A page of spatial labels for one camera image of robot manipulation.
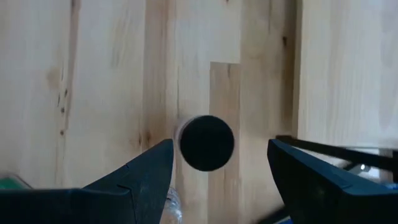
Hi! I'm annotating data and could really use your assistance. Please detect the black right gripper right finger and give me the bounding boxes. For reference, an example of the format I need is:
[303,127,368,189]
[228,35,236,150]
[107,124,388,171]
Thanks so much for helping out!
[267,139,398,224]

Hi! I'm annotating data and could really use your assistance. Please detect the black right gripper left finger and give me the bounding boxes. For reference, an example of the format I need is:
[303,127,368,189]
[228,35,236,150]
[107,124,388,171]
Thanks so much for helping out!
[0,139,174,224]

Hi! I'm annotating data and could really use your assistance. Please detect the purple-label jar black lid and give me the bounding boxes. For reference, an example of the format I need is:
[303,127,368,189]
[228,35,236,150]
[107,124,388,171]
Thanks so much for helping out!
[174,114,236,172]

